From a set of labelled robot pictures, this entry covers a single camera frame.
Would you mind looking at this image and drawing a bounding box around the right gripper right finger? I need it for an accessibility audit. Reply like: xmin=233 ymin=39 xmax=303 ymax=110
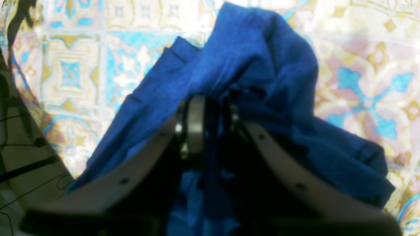
xmin=223 ymin=102 xmax=402 ymax=236

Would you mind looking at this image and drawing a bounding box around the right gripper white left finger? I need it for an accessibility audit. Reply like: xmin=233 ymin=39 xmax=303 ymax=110
xmin=20 ymin=95 xmax=207 ymax=236

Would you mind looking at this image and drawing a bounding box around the blue long-sleeve shirt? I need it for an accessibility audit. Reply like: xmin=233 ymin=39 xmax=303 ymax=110
xmin=67 ymin=3 xmax=395 ymax=236

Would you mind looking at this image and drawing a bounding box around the patterned tile tablecloth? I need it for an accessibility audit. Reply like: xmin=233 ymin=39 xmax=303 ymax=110
xmin=1 ymin=0 xmax=420 ymax=236

